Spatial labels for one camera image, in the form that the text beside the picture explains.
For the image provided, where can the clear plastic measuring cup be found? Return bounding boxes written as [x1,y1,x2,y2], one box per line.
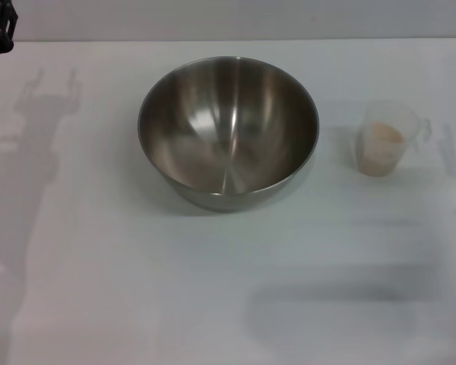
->
[356,100,433,178]

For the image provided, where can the stainless steel mixing bowl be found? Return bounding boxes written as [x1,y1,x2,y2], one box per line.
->
[137,56,321,213]

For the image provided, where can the white rice grains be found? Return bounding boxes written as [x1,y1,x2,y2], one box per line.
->
[357,120,404,177]

